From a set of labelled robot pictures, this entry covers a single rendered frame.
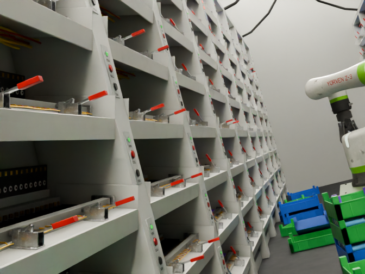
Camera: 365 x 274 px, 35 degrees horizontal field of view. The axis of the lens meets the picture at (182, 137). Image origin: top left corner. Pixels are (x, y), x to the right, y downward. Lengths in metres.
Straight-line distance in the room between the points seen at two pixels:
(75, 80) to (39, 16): 0.27
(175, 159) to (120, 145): 0.70
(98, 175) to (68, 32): 0.32
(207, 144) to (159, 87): 0.73
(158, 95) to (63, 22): 0.86
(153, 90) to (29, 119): 1.11
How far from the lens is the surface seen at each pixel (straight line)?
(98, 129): 1.15
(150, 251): 1.26
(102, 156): 1.26
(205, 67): 3.36
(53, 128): 0.97
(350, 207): 1.94
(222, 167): 2.61
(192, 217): 1.94
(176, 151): 1.94
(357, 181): 2.79
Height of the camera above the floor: 0.61
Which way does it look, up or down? 3 degrees up
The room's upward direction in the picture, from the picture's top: 15 degrees counter-clockwise
